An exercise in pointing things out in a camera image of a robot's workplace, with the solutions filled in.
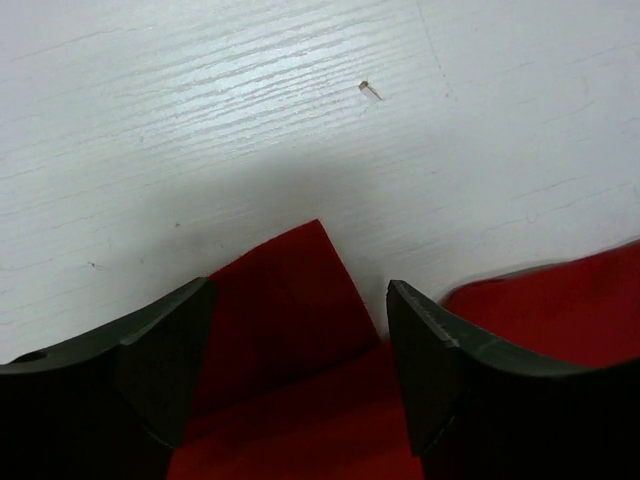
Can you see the dark red t shirt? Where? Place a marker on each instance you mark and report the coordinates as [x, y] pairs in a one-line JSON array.
[[297, 384]]

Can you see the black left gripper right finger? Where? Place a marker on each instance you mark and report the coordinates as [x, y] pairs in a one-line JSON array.
[[480, 407]]

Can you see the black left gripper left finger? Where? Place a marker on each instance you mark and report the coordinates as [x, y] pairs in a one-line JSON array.
[[112, 403]]

